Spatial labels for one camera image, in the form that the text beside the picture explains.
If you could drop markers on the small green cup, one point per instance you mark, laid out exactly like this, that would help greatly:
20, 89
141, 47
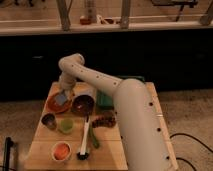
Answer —
66, 125

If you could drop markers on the white bowl orange contents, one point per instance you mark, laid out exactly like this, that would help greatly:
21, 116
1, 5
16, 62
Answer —
61, 152

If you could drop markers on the brown grape bunch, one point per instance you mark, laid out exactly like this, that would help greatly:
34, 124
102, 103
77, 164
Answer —
104, 121

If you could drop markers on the dark brown bowl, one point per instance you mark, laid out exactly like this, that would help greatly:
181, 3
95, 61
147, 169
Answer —
83, 105

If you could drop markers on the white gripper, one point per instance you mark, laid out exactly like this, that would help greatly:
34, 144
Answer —
67, 83

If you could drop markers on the green plastic tray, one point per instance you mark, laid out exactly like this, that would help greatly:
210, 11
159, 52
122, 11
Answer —
104, 101

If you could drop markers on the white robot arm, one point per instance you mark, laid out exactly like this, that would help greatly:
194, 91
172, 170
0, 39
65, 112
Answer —
144, 144

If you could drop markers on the red orange bowl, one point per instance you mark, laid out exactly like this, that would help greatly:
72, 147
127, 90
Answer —
52, 106

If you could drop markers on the black pole stand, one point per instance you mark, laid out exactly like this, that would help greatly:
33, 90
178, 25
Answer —
6, 159

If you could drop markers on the green cucumber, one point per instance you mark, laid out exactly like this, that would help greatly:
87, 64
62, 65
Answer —
94, 140

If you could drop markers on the red object on shelf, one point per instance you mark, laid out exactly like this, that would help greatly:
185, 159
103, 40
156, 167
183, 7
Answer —
84, 21

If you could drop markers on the dark metal cup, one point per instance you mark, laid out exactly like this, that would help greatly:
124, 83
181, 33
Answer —
49, 121

